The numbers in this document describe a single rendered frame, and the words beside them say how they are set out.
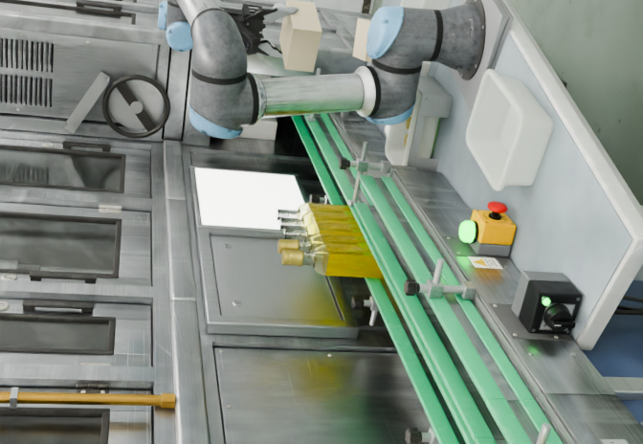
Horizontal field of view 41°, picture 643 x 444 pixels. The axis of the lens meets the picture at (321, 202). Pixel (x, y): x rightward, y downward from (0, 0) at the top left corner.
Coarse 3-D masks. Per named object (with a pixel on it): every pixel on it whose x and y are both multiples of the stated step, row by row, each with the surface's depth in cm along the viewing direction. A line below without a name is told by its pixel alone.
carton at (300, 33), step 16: (288, 0) 230; (288, 16) 227; (304, 16) 225; (288, 32) 225; (304, 32) 220; (320, 32) 220; (288, 48) 223; (304, 48) 223; (288, 64) 225; (304, 64) 226
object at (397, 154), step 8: (416, 96) 210; (416, 104) 210; (416, 112) 211; (392, 128) 229; (400, 128) 229; (392, 136) 230; (400, 136) 230; (408, 136) 213; (392, 144) 231; (400, 144) 231; (408, 144) 214; (392, 152) 230; (400, 152) 230; (408, 152) 215; (392, 160) 225; (400, 160) 225
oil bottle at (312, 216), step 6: (306, 216) 208; (312, 216) 207; (318, 216) 208; (324, 216) 208; (330, 216) 209; (336, 216) 210; (342, 216) 210; (348, 216) 211; (306, 222) 206; (330, 222) 207; (336, 222) 207; (342, 222) 208; (348, 222) 208; (354, 222) 208
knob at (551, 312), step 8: (560, 304) 144; (544, 312) 145; (552, 312) 143; (560, 312) 143; (568, 312) 143; (544, 320) 145; (552, 320) 143; (560, 320) 143; (568, 320) 144; (552, 328) 144; (560, 328) 144
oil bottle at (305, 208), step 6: (306, 204) 214; (312, 204) 215; (318, 204) 216; (324, 204) 216; (300, 210) 212; (306, 210) 212; (312, 210) 212; (318, 210) 212; (324, 210) 213; (330, 210) 213; (336, 210) 214; (342, 210) 215; (348, 210) 215; (300, 216) 212
